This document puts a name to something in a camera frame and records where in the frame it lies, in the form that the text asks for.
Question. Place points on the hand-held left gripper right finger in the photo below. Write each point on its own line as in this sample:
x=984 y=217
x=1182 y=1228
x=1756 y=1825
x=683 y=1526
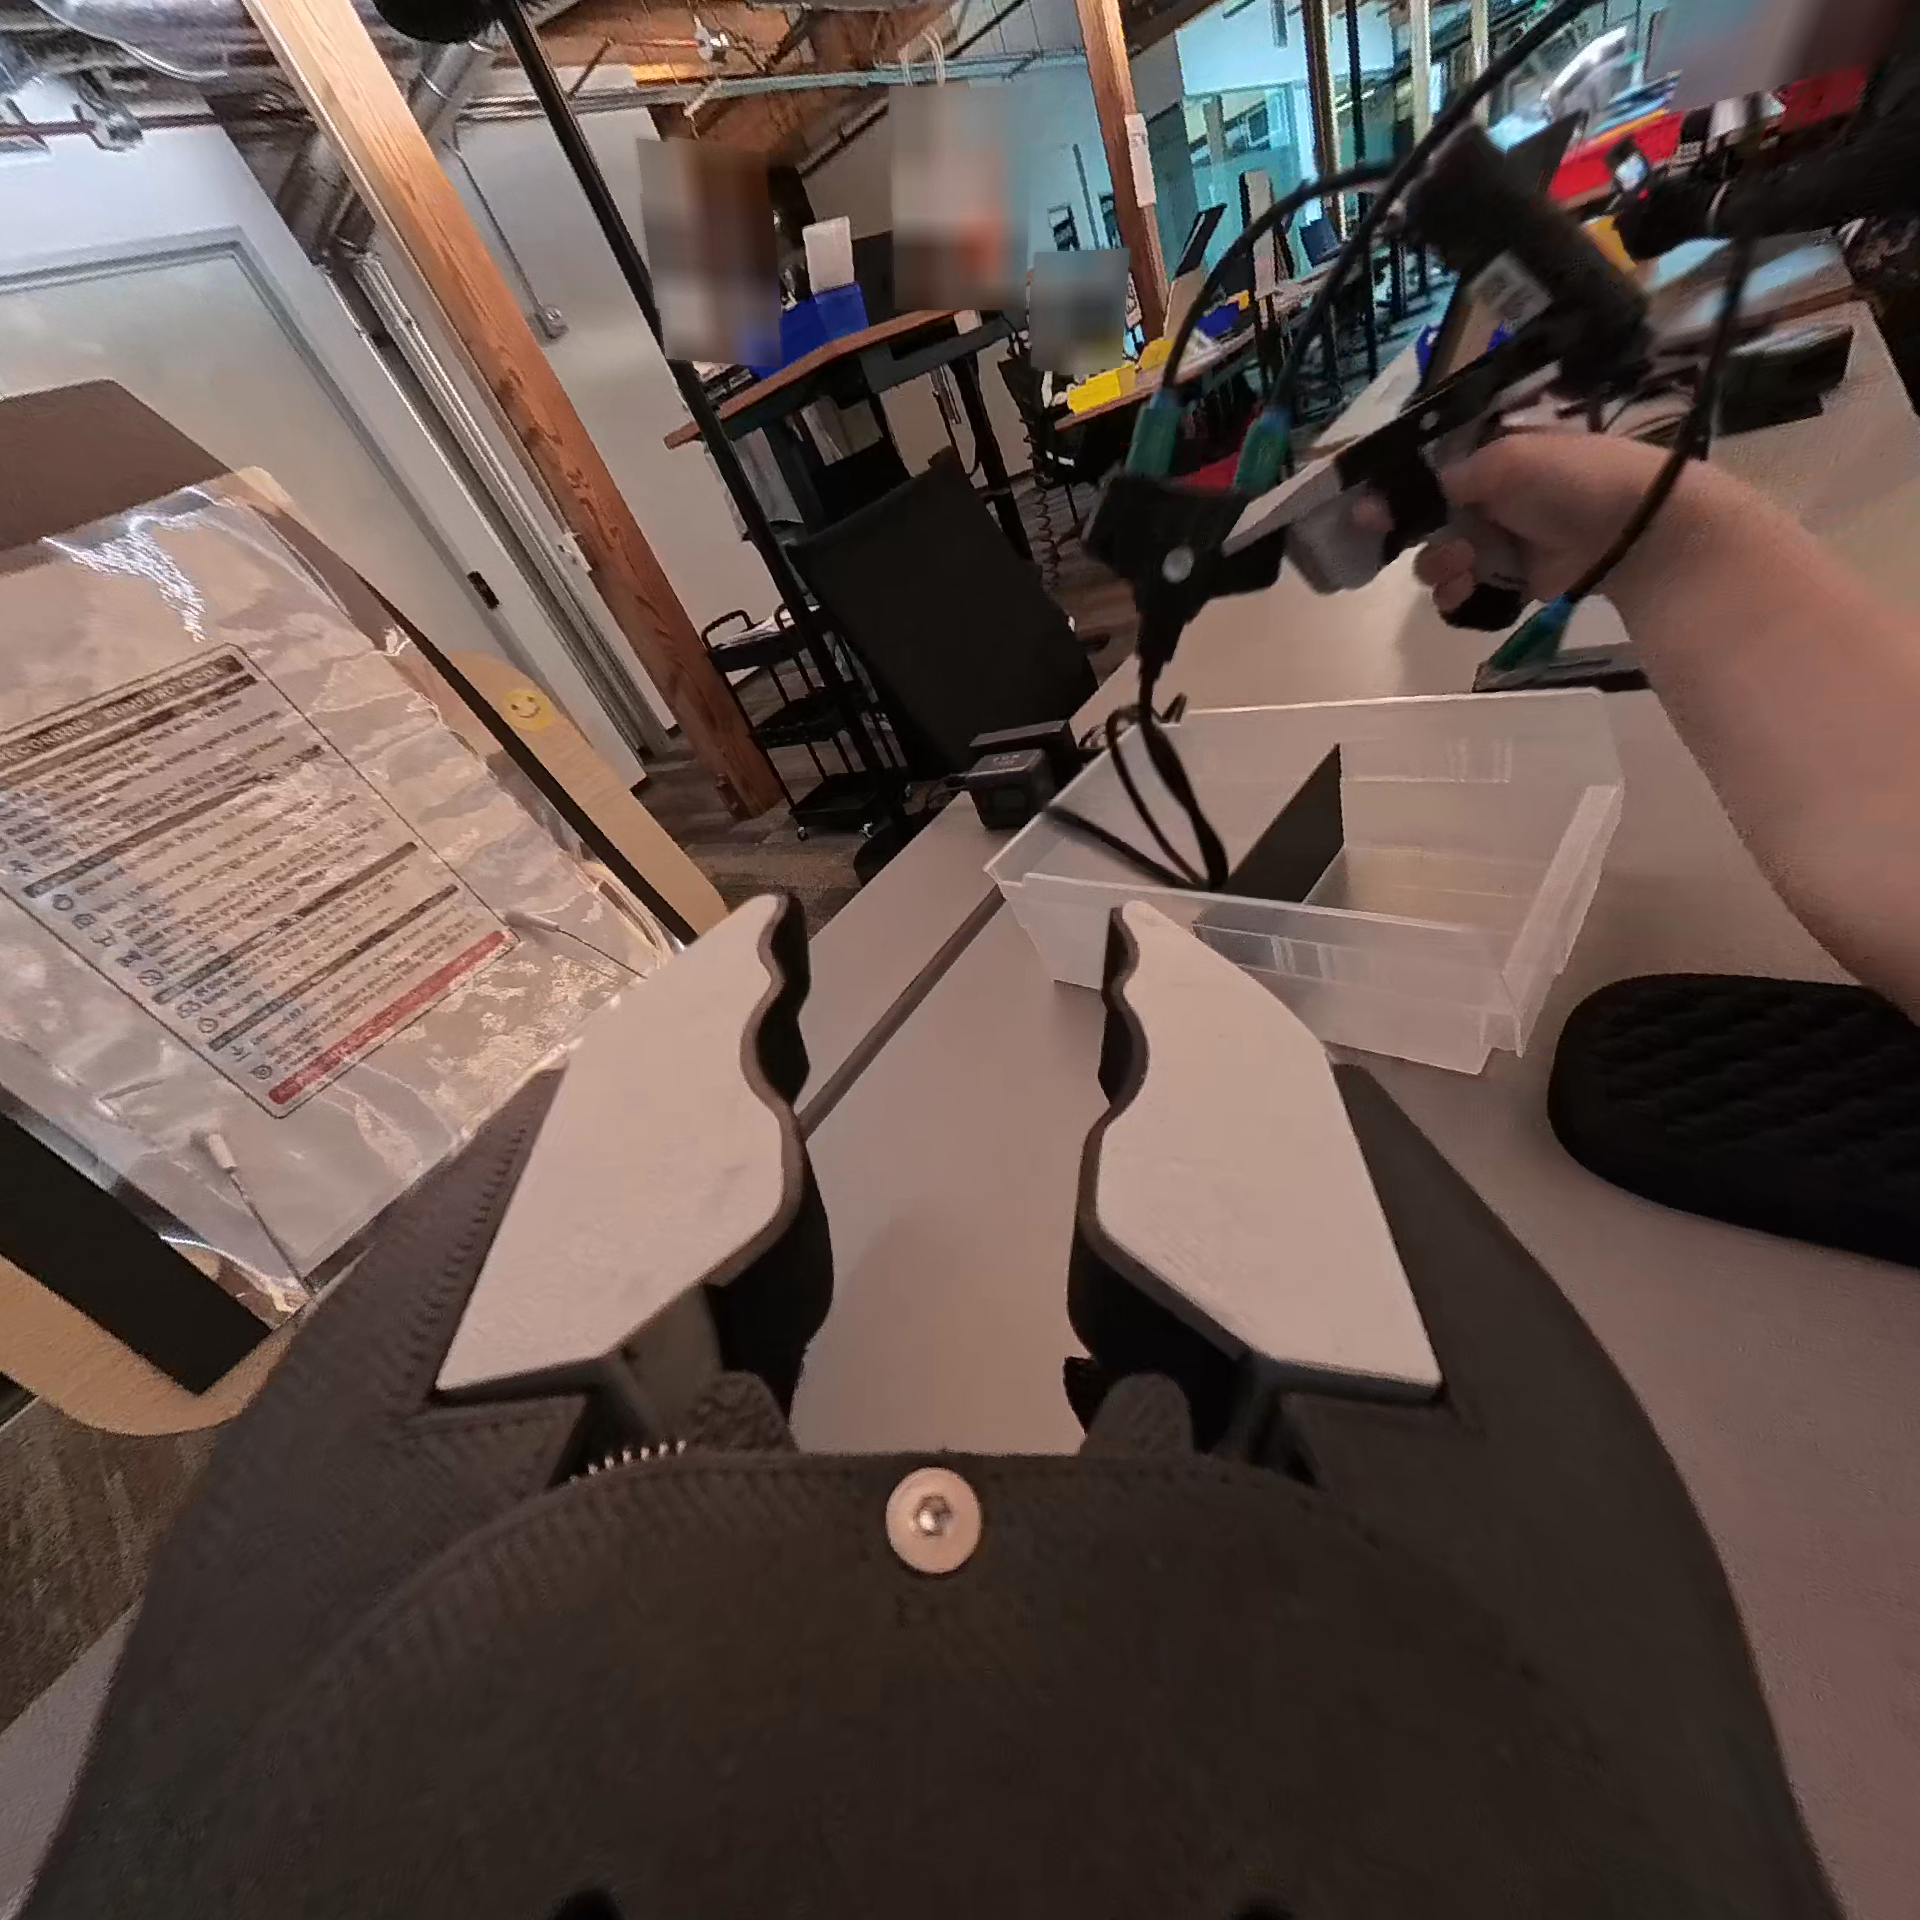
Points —
x=1244 y=1184

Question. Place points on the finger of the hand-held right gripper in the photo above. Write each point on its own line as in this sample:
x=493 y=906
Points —
x=1290 y=508

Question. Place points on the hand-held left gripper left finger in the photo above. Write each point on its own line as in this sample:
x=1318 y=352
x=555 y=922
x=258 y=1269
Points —
x=662 y=1155

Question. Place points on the clear plastic bin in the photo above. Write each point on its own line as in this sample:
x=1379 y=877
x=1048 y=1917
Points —
x=1424 y=900

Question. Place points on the person's right forearm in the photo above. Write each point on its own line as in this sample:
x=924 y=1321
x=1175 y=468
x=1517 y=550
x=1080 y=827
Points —
x=1799 y=721

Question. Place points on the person's right hand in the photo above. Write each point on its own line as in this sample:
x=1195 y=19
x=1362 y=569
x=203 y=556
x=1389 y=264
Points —
x=1575 y=509

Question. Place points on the black panel with plywood edge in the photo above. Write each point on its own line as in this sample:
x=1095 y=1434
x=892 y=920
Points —
x=600 y=810

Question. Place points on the black office chair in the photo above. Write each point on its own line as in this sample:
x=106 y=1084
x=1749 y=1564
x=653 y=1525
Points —
x=931 y=614

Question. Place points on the black power adapter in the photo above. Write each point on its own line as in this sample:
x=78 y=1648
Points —
x=1020 y=773

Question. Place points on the yellow smiley sticker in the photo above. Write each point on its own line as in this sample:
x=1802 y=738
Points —
x=522 y=705

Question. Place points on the wooden standing desk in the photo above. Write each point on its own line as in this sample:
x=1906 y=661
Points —
x=839 y=352

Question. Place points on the black mesh wrist rest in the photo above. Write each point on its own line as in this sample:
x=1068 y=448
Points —
x=1725 y=1109

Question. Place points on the black utility cart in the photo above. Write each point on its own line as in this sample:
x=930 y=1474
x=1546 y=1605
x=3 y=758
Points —
x=764 y=674

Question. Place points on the blue storage bins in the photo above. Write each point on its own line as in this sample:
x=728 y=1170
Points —
x=827 y=323

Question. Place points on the instruction sheet in plastic sleeve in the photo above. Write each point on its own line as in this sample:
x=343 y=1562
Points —
x=226 y=869

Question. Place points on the black stand pole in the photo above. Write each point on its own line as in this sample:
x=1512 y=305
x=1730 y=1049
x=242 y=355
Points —
x=600 y=202

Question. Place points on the wooden support post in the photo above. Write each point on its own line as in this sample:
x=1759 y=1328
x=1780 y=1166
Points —
x=494 y=389

